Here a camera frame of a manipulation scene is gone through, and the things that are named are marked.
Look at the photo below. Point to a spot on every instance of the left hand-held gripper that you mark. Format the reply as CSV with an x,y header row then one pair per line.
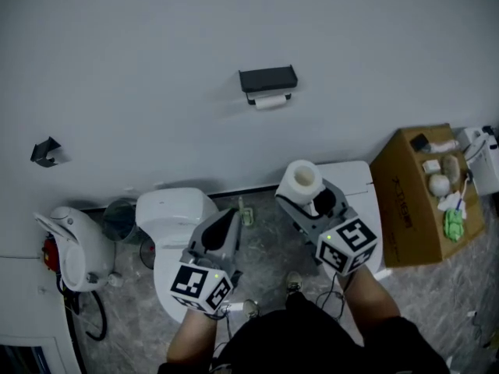
x,y
195,283

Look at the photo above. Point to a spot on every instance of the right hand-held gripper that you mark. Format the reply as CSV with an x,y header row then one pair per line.
x,y
347,248

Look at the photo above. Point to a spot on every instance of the thick white toilet paper roll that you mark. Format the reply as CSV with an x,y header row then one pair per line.
x,y
296,191

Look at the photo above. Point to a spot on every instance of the person's right forearm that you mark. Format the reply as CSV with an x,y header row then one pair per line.
x,y
366,298

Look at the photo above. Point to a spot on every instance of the person's left forearm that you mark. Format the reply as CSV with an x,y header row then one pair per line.
x,y
191,337

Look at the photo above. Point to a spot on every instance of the white rounded toilet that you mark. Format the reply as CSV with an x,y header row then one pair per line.
x,y
171,209

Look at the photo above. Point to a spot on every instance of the white appliance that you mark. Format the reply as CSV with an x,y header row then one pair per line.
x,y
485,170

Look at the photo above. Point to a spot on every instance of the person's right shoe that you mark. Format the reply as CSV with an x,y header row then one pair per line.
x,y
294,283

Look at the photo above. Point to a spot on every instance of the person's shoe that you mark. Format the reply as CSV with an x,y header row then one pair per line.
x,y
294,283
251,309

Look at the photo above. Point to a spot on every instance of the person's left shoe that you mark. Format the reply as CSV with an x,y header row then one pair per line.
x,y
251,309

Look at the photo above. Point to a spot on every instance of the white paper strip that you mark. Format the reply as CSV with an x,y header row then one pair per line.
x,y
383,274

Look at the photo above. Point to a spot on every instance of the brown cardboard box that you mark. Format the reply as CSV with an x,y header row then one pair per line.
x,y
409,228

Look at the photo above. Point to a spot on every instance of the grey trash bin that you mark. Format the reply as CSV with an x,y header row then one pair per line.
x,y
121,218

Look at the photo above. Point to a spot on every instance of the white pipe fitting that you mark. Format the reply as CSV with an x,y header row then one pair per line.
x,y
115,279

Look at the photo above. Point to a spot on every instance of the small white box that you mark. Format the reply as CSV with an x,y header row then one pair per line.
x,y
431,166

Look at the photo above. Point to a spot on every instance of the small black block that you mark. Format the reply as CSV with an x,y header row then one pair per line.
x,y
419,142

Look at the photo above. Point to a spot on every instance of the white round ball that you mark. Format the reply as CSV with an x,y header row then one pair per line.
x,y
439,185

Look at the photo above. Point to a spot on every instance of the person's black clothing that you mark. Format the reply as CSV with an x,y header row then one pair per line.
x,y
300,345

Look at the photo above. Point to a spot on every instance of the white crumpled tissue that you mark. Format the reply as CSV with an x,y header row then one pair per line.
x,y
448,203

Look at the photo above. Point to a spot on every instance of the green cloth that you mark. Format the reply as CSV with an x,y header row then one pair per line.
x,y
454,224

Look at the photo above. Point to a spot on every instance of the brown furry brush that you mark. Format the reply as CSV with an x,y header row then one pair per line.
x,y
451,168

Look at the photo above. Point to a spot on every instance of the blue white toothbrush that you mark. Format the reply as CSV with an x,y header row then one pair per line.
x,y
461,201

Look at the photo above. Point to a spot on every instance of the white rolled cloth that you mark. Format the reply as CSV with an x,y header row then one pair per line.
x,y
444,145

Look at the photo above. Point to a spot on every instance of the red valve box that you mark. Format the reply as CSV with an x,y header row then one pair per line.
x,y
50,253

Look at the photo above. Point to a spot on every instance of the black wall paper holder shelf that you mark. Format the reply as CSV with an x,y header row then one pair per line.
x,y
267,78

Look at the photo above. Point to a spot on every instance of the small black wall bracket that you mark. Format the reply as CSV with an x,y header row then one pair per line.
x,y
44,150

